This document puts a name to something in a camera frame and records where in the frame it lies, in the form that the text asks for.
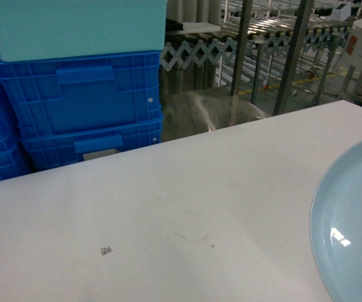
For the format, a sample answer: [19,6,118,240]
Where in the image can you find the light blue round tray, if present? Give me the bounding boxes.
[309,141,362,301]

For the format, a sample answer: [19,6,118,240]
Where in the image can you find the expandable roller conveyor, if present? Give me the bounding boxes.
[159,18,361,72]

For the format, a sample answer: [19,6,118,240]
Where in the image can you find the white board on conveyor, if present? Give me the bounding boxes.
[166,23,221,35]

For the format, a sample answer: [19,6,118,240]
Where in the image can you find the blue crate under teal tub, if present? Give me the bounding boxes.
[0,51,161,138]

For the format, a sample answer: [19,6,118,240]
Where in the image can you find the lower blue crate right stack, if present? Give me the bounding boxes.
[21,113,164,171]

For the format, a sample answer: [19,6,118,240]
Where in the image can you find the blue crate stack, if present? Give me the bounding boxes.
[21,113,164,171]
[0,142,36,181]

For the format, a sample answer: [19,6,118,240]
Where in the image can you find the lower blue crate middle stack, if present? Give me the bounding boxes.
[0,142,36,181]

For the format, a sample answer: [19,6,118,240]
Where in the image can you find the teal plastic tub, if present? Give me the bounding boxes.
[0,1,167,62]

